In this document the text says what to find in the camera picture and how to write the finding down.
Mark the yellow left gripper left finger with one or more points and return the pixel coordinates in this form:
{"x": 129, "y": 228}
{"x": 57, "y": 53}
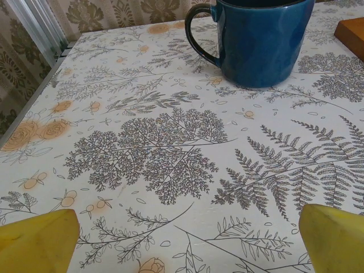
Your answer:
{"x": 37, "y": 244}

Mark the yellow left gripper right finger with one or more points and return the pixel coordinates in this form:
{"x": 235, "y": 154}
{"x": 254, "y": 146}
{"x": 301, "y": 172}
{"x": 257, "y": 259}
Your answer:
{"x": 335, "y": 244}

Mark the dark blue ceramic mug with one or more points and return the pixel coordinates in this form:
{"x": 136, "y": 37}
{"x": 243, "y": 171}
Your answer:
{"x": 256, "y": 42}

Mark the aluminium table side rail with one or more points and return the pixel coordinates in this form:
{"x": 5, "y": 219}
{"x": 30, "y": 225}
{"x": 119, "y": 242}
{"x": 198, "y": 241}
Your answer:
{"x": 34, "y": 96}

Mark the aluminium frame post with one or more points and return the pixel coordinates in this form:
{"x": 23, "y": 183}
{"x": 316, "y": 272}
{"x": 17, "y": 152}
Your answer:
{"x": 42, "y": 22}

